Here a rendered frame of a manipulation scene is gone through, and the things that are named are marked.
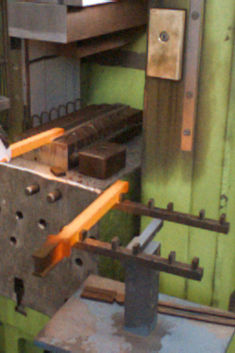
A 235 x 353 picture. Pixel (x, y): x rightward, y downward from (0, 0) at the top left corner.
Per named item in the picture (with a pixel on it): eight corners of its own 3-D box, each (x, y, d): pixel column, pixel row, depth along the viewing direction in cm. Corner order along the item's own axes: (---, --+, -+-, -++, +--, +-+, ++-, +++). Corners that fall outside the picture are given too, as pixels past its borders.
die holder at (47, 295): (97, 338, 168) (99, 190, 153) (-4, 292, 189) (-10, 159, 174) (185, 254, 211) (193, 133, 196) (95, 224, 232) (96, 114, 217)
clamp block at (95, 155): (104, 180, 159) (104, 158, 157) (78, 174, 164) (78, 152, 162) (127, 166, 168) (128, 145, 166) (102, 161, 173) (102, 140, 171)
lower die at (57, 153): (67, 171, 166) (67, 142, 163) (13, 155, 177) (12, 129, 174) (141, 131, 198) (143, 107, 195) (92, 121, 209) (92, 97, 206)
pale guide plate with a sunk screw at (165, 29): (177, 80, 152) (182, 11, 146) (146, 75, 157) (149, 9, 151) (181, 78, 154) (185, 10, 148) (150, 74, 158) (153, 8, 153)
